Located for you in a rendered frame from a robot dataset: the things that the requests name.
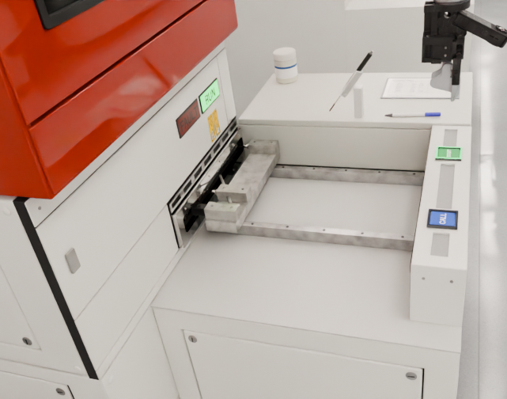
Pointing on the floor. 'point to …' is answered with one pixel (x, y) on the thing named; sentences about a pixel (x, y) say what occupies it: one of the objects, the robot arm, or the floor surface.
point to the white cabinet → (297, 360)
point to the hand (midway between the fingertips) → (455, 95)
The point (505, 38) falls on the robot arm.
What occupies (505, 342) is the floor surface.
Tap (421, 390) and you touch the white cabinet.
